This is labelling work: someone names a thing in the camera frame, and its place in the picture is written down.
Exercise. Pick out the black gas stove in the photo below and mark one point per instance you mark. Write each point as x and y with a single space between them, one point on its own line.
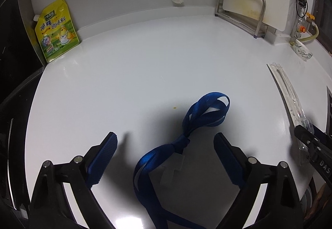
330 102

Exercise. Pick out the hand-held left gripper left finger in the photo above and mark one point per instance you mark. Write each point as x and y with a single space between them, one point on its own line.
102 159

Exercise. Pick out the metal gas pipe with valves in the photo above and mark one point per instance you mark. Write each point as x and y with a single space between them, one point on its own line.
300 24

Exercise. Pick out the dark window frame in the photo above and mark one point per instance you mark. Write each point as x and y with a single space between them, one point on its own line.
326 24

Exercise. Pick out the metal cutting board rack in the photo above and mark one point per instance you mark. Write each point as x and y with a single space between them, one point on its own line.
262 11

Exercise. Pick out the person's right forearm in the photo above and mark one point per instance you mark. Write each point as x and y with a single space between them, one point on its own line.
320 200

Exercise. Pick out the black appliance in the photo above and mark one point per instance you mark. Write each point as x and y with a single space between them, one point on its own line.
15 37

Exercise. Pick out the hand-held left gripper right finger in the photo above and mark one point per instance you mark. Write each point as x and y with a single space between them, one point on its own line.
230 161

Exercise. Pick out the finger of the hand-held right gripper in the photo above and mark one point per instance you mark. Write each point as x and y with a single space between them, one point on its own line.
321 132
304 137

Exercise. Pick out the long clear plastic package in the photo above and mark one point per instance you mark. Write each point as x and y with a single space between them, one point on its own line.
288 91

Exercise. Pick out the yellow seasoning pouch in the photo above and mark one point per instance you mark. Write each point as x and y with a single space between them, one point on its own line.
57 34

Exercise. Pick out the white patterned bowl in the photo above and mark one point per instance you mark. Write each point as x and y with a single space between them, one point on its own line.
303 51

